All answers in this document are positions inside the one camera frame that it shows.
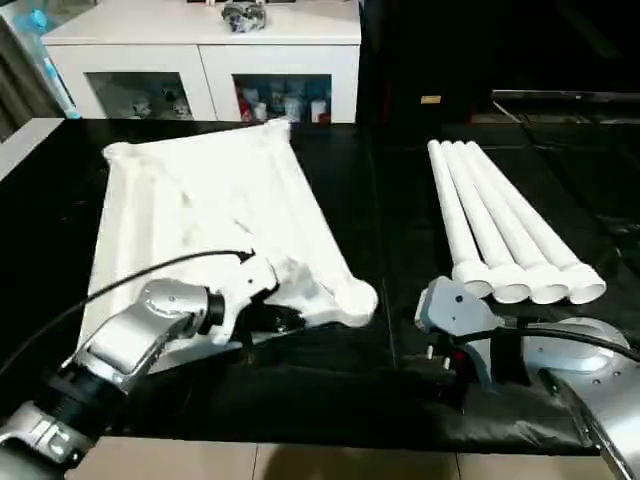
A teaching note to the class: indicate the white plastic table top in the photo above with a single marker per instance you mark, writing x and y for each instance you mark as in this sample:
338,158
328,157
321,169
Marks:
200,210

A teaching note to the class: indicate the white plastic table leg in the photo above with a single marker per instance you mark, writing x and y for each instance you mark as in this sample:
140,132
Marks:
452,215
480,220
505,215
530,210

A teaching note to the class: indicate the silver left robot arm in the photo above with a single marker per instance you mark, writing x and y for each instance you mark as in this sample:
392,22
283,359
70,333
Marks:
125,340

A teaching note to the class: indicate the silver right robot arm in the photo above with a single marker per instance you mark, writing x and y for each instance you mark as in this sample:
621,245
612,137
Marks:
600,400

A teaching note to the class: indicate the black work mat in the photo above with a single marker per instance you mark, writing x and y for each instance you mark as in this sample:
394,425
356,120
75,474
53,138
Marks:
325,390

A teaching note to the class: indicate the white canister red base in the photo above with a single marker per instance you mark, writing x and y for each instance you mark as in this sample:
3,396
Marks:
316,111

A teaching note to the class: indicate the red labelled package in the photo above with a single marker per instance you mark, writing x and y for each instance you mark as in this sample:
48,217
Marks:
246,102

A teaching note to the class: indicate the small tan label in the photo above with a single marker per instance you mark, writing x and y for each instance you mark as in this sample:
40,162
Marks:
430,99

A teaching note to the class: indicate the white glass-door cabinet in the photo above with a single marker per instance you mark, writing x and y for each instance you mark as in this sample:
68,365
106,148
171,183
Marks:
200,60

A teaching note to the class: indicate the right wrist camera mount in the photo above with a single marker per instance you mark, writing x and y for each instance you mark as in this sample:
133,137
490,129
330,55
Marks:
455,310

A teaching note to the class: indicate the black metal rail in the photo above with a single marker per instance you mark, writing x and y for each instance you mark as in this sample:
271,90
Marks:
565,94

